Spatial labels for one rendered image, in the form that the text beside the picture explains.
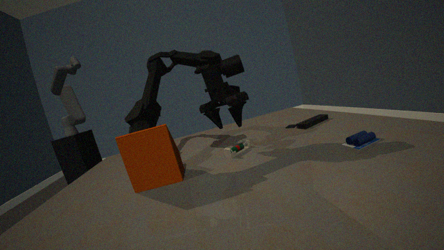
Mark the green cylindrical battery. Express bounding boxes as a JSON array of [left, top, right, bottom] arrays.
[[231, 143, 244, 153]]

